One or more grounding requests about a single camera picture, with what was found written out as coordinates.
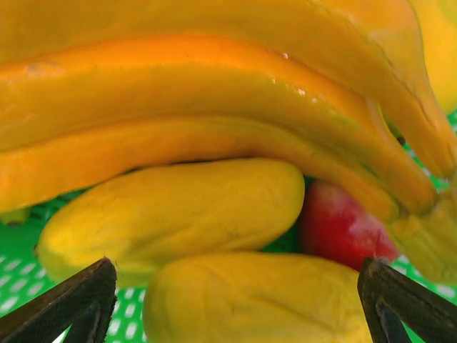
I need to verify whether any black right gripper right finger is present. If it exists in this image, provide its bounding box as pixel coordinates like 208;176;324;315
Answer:
357;257;457;343

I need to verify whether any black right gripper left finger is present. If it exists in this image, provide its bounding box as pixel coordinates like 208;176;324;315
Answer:
0;256;119;343

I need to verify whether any green plastic basket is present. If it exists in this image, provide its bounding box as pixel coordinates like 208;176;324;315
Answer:
0;106;457;343

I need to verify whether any red yellow fake peach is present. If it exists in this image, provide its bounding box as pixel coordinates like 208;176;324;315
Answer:
298;179;401;273

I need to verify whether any orange fake banana bunch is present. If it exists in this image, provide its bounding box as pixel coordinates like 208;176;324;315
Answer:
0;0;457;287

